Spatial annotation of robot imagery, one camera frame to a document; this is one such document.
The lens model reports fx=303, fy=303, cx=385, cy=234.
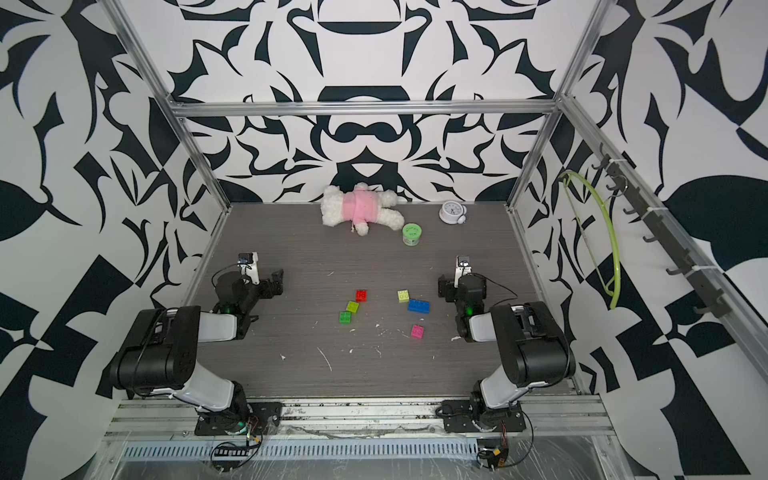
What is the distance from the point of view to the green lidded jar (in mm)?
1072

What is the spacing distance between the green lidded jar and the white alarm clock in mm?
129

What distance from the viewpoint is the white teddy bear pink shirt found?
43.3 inches

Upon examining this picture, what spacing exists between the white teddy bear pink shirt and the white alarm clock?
16 cm

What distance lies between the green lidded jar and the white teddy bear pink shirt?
37 mm

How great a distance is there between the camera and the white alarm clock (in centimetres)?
115
